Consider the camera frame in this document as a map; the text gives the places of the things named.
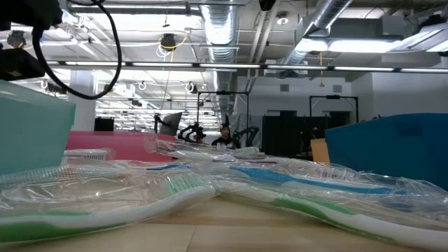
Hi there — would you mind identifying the black partition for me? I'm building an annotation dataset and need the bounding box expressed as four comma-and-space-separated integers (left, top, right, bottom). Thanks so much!
261, 111, 353, 162

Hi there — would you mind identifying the pink plastic bin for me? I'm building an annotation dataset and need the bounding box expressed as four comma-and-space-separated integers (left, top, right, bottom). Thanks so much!
65, 130, 178, 164

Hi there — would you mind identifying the mint green plastic bin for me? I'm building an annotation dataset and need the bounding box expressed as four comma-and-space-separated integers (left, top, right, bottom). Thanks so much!
0, 79, 77, 176

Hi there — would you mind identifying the orange white wrapped toothbrush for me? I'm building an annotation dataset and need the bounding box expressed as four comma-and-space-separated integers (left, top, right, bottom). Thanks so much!
62, 148, 117, 163

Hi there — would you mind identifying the black ceiling camera yellow cable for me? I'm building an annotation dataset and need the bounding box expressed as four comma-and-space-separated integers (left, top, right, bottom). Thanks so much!
160, 33, 178, 52

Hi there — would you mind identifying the black background station frame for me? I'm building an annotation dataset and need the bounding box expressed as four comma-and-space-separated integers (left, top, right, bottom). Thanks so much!
196, 90, 250, 141
309, 94, 359, 123

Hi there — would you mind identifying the grey background monitor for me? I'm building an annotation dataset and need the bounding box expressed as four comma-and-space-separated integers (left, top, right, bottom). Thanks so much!
153, 111, 183, 137

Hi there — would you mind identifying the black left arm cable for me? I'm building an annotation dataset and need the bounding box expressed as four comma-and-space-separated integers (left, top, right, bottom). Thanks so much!
31, 0, 123, 101

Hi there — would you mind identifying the person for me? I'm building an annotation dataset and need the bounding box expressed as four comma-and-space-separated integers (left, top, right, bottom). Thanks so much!
211, 124, 242, 150

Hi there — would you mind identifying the black box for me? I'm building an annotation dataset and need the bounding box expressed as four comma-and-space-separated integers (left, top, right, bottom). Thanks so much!
93, 117, 115, 132

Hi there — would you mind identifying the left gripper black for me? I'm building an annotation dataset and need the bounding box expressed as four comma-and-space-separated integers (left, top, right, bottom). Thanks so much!
0, 0, 64, 81

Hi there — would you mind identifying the blue plastic bin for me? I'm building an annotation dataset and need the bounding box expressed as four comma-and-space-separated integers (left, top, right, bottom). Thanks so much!
324, 112, 448, 192

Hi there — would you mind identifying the LED light bar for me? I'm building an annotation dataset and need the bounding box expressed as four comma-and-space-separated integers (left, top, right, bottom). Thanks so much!
0, 59, 448, 74

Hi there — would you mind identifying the green white toothbrush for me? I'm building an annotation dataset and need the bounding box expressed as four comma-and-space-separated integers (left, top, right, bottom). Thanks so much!
209, 171, 448, 251
145, 134, 269, 165
0, 162, 225, 246

